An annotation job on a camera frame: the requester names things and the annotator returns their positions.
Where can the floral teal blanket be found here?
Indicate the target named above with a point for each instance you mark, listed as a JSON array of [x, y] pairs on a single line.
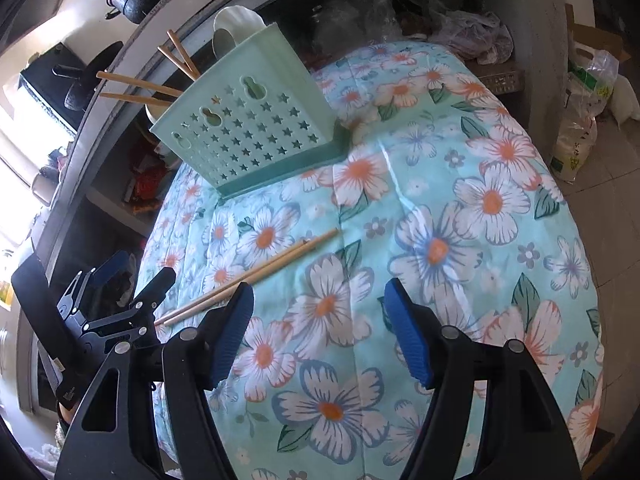
[[450, 260]]

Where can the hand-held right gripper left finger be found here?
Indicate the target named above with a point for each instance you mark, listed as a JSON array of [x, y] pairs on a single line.
[[232, 330]]

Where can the black appliance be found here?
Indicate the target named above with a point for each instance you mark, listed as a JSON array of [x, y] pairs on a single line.
[[37, 105]]

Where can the large white ceramic spoon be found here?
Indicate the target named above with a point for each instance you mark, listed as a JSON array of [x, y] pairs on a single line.
[[237, 20]]

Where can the white sack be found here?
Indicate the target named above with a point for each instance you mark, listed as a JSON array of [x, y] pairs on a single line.
[[627, 105]]

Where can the cardboard box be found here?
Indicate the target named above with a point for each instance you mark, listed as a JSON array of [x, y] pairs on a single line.
[[595, 30]]

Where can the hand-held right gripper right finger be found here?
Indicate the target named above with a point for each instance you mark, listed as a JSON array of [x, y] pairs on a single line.
[[407, 330]]

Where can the tan wooden chopstick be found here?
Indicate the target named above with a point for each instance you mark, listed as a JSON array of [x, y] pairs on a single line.
[[310, 246], [270, 260], [182, 55], [135, 100], [140, 85], [175, 62]]

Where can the pink plastic bag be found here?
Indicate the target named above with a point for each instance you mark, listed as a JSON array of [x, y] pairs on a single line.
[[475, 37]]

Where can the cream fluffy towel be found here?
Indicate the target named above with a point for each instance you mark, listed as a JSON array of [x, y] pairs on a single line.
[[47, 455]]

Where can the brown slotted crate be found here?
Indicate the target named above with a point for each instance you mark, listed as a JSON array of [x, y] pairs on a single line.
[[500, 80]]

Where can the black wok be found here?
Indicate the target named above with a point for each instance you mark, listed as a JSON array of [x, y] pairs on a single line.
[[80, 90]]

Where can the clear bag of rice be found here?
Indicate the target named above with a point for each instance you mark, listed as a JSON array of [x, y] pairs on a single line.
[[575, 145]]

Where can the red snack packets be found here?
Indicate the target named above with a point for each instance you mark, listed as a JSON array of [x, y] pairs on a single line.
[[145, 185]]

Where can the green star-cut utensil holder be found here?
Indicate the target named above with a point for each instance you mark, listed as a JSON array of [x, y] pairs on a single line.
[[285, 170]]

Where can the dark crumpled plastic bags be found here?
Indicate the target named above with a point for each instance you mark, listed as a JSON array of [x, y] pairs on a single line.
[[375, 10]]

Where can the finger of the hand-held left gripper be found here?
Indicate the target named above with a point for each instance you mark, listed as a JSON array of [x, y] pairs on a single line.
[[112, 266], [157, 287]]

